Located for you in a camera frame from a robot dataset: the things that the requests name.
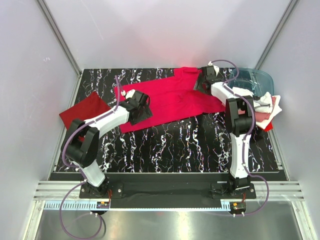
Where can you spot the dusty pink folded t-shirt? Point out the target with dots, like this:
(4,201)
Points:
(262,116)

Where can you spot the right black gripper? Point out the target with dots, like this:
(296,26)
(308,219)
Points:
(199,83)

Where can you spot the white black printed t-shirt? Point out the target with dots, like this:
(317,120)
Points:
(245,92)

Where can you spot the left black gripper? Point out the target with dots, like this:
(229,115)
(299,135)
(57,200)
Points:
(144,111)

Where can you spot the bright pink-red t-shirt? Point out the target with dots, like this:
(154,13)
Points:
(173,99)

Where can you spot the right aluminium frame post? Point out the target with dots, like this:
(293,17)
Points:
(277,31)

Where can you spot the aluminium frame post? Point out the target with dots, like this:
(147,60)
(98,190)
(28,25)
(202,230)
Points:
(277,31)
(44,8)

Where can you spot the left aluminium frame post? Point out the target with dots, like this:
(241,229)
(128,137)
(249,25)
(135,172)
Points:
(44,8)

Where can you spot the white folded t-shirt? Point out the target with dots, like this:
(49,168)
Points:
(275,112)

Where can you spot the red t-shirt under pile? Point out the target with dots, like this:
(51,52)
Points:
(268,127)

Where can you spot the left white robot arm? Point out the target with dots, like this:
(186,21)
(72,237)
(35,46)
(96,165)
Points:
(80,146)

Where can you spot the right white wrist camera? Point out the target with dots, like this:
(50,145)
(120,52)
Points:
(216,68)

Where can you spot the blue transparent plastic bin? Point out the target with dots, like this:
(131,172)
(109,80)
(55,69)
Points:
(256,81)

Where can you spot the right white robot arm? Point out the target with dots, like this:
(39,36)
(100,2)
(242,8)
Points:
(239,122)

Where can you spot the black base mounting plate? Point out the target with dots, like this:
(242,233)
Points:
(168,187)

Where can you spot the folded dark red t-shirt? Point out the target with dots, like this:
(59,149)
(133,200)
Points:
(90,107)

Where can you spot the white slotted cable duct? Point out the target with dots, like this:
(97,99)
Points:
(117,205)

